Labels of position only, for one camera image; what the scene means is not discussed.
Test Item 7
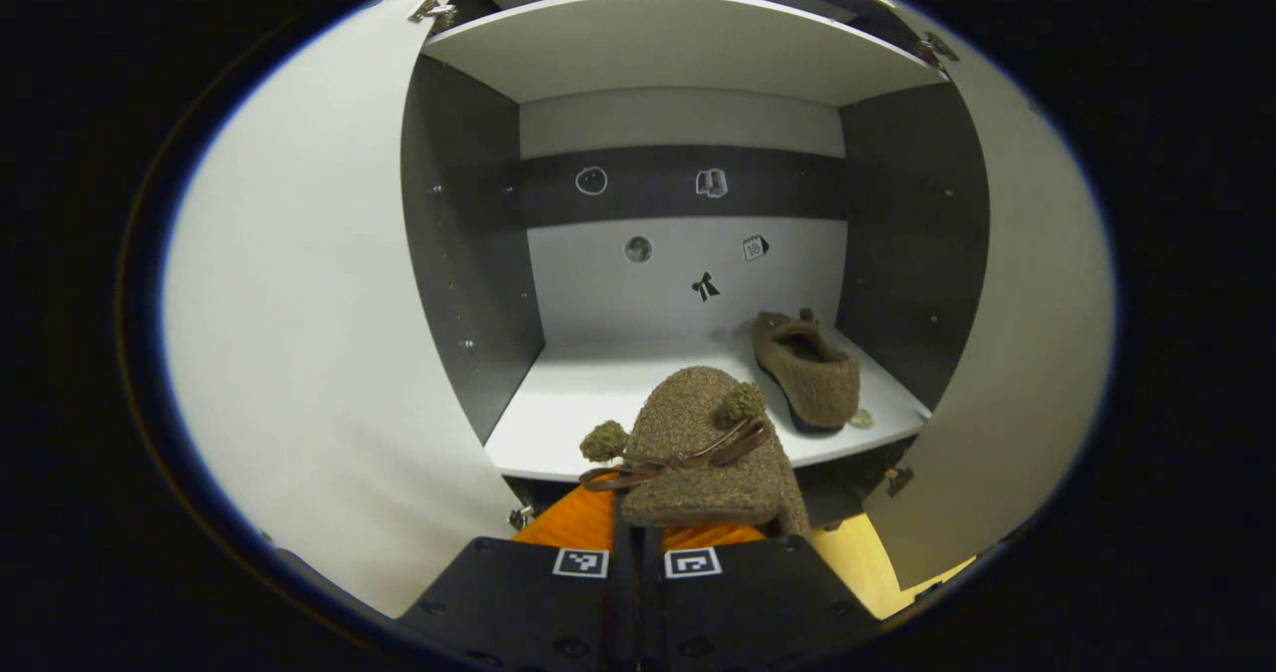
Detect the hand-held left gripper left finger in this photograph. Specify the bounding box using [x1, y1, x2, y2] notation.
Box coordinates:
[394, 482, 625, 672]

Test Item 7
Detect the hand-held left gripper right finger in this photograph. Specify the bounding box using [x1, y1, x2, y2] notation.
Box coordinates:
[638, 522, 884, 672]

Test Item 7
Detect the brown fuzzy shoe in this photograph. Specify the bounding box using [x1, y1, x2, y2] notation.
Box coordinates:
[577, 365, 814, 544]
[749, 307, 862, 435]

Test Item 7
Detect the white cabinet door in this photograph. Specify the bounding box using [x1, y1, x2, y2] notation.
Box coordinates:
[159, 0, 525, 619]
[861, 3, 1117, 594]

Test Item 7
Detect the white shoe cabinet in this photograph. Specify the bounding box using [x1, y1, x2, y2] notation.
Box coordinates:
[159, 0, 1117, 619]

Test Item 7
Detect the white cabinet bottom shelf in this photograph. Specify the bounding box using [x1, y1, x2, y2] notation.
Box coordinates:
[482, 327, 934, 485]

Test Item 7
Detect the white cabinet shelf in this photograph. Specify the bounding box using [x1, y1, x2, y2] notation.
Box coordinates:
[482, 327, 934, 485]
[421, 0, 949, 108]

